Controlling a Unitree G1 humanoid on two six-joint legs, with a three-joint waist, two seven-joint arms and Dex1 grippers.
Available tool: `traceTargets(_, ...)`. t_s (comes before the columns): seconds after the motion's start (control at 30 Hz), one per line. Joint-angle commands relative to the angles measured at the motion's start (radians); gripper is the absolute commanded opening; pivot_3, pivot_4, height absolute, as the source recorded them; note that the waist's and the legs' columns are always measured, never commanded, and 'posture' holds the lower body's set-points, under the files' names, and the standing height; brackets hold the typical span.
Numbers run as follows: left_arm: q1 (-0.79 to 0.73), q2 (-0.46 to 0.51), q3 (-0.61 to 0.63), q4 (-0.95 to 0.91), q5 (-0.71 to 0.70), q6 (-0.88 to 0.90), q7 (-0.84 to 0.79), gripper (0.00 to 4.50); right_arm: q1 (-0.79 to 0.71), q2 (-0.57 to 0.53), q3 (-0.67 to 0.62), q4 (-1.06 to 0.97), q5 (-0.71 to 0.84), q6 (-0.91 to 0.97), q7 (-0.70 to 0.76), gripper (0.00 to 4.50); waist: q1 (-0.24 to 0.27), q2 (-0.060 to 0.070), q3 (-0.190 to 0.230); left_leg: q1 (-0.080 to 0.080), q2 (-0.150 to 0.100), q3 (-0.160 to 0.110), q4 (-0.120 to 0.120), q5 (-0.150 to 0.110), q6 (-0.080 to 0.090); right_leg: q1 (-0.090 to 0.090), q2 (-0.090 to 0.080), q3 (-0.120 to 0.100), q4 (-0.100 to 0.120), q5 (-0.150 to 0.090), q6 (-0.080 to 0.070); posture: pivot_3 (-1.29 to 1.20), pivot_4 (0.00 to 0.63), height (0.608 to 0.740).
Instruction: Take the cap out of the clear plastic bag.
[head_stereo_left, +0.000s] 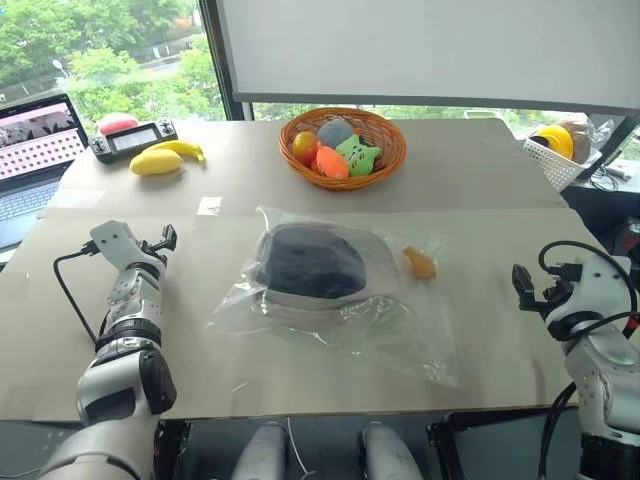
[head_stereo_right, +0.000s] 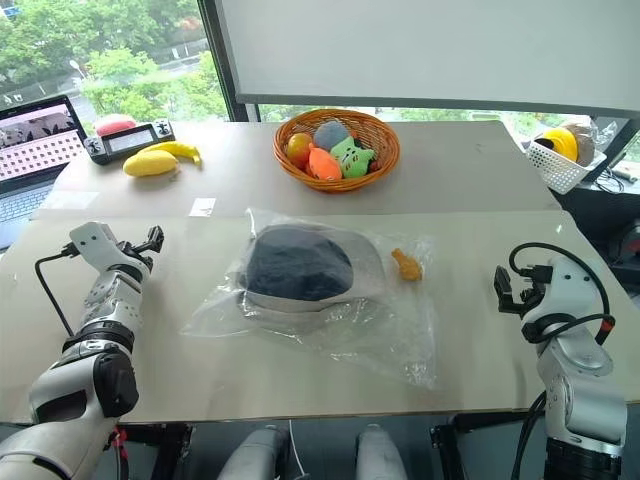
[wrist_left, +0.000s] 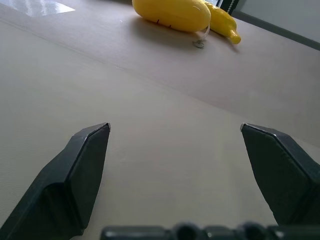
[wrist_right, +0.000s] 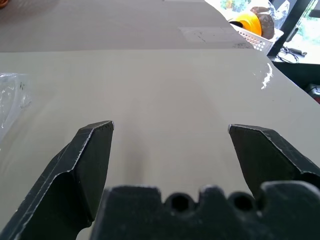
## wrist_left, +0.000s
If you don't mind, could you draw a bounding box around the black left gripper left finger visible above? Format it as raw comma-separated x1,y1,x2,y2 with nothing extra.
0,122,111,240

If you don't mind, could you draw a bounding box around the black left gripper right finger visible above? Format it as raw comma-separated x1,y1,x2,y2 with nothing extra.
239,122,320,227

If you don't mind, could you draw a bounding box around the slim yellow toy banana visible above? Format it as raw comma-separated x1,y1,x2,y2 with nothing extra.
204,0,242,45

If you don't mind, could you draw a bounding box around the fat yellow toy banana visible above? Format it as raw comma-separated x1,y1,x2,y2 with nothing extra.
131,0,212,49

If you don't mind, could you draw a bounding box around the dark window frame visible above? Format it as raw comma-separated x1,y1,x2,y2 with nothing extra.
216,0,320,49

